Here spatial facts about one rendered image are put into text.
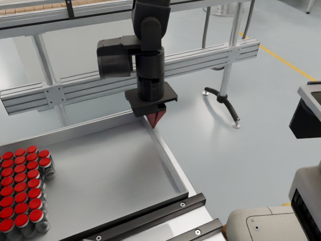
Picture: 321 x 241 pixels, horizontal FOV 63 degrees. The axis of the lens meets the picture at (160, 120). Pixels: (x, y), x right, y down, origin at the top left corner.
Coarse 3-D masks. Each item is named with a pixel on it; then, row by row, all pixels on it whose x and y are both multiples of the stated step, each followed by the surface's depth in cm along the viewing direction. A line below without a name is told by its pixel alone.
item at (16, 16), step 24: (0, 0) 112; (24, 0) 115; (48, 0) 113; (72, 0) 117; (96, 0) 124; (120, 0) 123; (192, 0) 137; (216, 0) 143; (240, 0) 149; (0, 24) 109; (24, 24) 113; (48, 24) 117; (72, 24) 121
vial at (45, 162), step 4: (40, 160) 52; (44, 160) 52; (48, 160) 52; (40, 164) 51; (44, 164) 51; (48, 164) 52; (52, 164) 53; (44, 168) 52; (48, 168) 52; (52, 168) 53; (44, 172) 52; (48, 172) 53; (52, 172) 53; (48, 176) 53; (52, 176) 54
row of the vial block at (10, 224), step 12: (12, 156) 53; (12, 168) 52; (12, 180) 48; (0, 192) 47; (12, 192) 47; (0, 204) 45; (12, 204) 45; (0, 216) 43; (12, 216) 44; (0, 228) 42; (12, 228) 42; (12, 240) 44
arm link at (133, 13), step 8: (136, 0) 43; (144, 0) 42; (152, 0) 42; (160, 0) 42; (168, 0) 43; (136, 8) 42; (144, 8) 43; (152, 8) 43; (160, 8) 43; (168, 8) 43; (136, 16) 43; (144, 16) 43; (152, 16) 44; (160, 16) 44; (168, 16) 44; (136, 24) 44; (136, 32) 45
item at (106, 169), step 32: (96, 128) 64; (128, 128) 66; (64, 160) 58; (96, 160) 58; (128, 160) 58; (160, 160) 58; (64, 192) 52; (96, 192) 52; (128, 192) 52; (160, 192) 52; (64, 224) 47; (96, 224) 43
